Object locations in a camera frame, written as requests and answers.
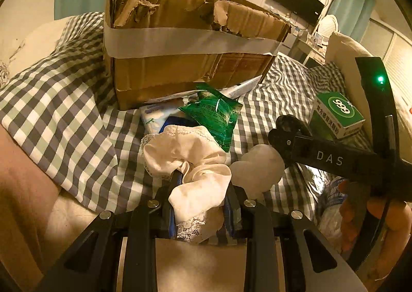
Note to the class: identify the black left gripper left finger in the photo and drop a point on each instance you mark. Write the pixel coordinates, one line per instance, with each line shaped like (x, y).
(155, 219)

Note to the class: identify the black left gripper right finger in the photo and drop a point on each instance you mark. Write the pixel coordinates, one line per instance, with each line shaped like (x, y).
(246, 218)

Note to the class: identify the white lace cloth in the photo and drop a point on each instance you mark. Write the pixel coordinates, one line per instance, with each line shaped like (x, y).
(198, 200)

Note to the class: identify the green 999 medicine box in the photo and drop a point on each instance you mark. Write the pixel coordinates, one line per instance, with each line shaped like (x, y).
(334, 117)

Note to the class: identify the white tube packet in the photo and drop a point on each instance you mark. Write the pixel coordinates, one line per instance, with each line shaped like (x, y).
(230, 92)

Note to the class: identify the white round cotton pad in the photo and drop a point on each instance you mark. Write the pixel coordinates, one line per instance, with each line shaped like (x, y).
(258, 170)

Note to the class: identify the clear plastic bag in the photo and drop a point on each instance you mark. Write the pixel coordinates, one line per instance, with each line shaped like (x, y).
(328, 217)

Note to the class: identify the white tissue packet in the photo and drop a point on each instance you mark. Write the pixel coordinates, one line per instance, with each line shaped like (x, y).
(156, 117)

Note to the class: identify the green foil snack packet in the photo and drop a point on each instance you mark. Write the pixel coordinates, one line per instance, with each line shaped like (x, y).
(216, 112)

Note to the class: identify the cream pillow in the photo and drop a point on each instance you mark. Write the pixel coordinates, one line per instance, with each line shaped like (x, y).
(342, 51)

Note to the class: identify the gingham checked bed cover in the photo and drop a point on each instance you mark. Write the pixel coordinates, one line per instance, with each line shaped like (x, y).
(62, 130)

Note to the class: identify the white round mirror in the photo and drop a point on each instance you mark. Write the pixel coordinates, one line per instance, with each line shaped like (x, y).
(327, 26)

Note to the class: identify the teal window curtain right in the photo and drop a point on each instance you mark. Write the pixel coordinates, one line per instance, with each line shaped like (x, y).
(353, 16)

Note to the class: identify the torn brown cardboard box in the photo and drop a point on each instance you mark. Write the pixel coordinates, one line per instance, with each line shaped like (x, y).
(156, 48)

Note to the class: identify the floral white pillow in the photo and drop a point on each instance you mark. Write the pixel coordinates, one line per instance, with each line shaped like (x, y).
(36, 45)

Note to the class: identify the black wall television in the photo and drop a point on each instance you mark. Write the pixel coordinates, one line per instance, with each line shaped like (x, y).
(309, 10)

